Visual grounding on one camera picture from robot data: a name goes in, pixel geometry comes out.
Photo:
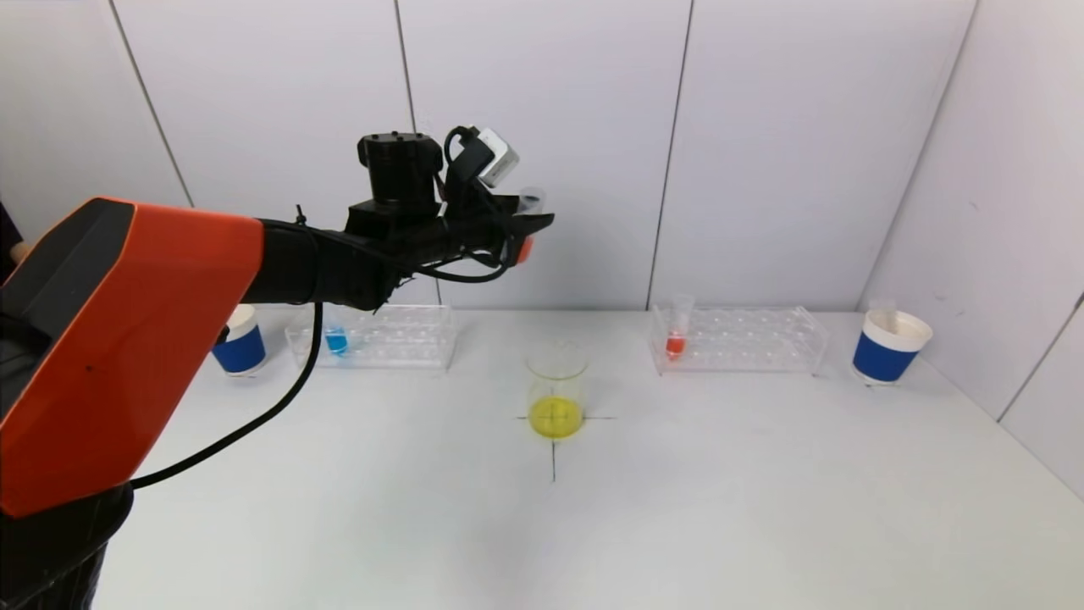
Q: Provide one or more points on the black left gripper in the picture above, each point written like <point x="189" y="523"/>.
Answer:
<point x="509" y="227"/>

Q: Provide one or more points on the test tube with red pigment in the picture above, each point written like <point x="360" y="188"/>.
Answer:
<point x="675" y="345"/>
<point x="525" y="251"/>

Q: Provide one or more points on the test tube with yellow pigment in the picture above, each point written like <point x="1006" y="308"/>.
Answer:
<point x="882" y="310"/>

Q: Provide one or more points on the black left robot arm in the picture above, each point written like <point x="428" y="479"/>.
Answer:
<point x="127" y="339"/>

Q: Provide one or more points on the person's bare forearm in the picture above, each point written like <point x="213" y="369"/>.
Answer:
<point x="21" y="252"/>

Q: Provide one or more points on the clear acrylic test tube rack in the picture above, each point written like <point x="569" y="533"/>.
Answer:
<point x="398" y="339"/>
<point x="745" y="343"/>

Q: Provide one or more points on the clear glass beaker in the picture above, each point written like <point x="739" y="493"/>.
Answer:
<point x="555" y="415"/>

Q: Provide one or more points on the test tube with blue pigment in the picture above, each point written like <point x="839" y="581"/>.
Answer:
<point x="336" y="341"/>

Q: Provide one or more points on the blue and white paper cup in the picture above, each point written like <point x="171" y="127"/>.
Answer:
<point x="882" y="360"/>
<point x="246" y="352"/>

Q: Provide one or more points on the seated person in grey trousers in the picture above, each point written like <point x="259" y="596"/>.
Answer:
<point x="7" y="229"/>

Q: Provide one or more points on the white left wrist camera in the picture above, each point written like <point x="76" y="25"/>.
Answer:
<point x="500" y="157"/>

